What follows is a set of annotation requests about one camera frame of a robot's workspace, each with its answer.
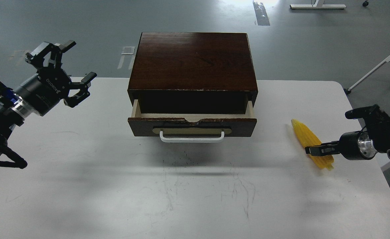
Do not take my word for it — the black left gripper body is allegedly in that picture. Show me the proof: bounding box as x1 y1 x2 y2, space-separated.
14 68 71 116

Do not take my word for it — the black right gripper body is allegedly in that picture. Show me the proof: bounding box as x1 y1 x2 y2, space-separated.
338 131 377 160

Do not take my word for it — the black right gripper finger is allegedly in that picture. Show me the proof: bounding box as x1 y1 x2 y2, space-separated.
306 142 339 148
305 148 340 156

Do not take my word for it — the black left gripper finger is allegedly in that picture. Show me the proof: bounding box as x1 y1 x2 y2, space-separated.
63 72 97 108
25 40 76 71

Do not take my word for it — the yellow corn cob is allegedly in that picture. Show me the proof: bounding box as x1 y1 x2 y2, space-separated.
291 119 334 171

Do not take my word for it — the wooden drawer with white handle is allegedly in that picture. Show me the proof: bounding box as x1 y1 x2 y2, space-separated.
128 100 257 143

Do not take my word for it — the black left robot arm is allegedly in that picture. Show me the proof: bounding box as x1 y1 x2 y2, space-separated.
0 40 97 169

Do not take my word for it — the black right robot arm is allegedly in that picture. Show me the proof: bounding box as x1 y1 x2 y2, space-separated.
304 104 390 160

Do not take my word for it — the dark wooden drawer cabinet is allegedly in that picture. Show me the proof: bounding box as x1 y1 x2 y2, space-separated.
127 32 259 115

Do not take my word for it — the white desk leg base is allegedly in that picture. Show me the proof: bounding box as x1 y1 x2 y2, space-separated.
289 0 346 10

